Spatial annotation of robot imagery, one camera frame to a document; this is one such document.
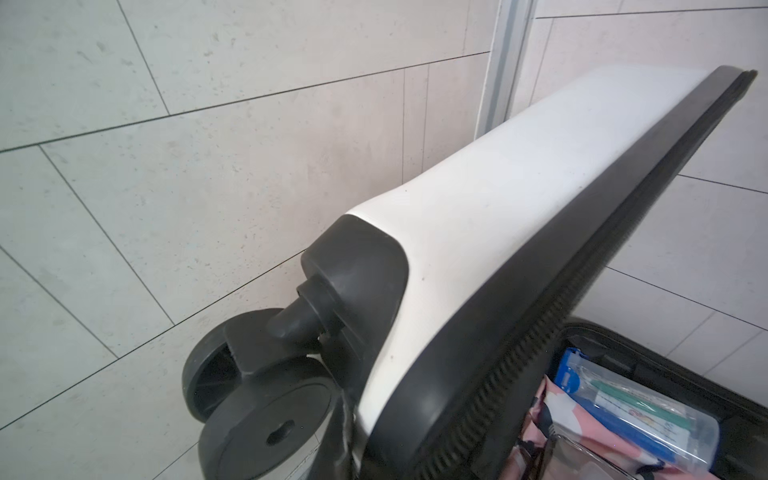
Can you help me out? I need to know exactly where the white suitcase with black lining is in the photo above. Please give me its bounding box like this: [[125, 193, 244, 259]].
[[182, 66, 767, 479]]

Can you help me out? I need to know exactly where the pink navy patterned garment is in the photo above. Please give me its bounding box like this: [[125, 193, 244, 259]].
[[500, 378, 713, 479]]

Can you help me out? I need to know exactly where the clear toiletry pouch black trim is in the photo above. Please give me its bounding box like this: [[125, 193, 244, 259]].
[[531, 430, 634, 480]]

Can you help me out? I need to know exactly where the clear cup with blue lid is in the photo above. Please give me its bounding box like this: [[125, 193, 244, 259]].
[[554, 348, 720, 476]]

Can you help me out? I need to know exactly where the left corner metal profile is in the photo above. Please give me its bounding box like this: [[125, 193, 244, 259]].
[[474, 0, 536, 139]]

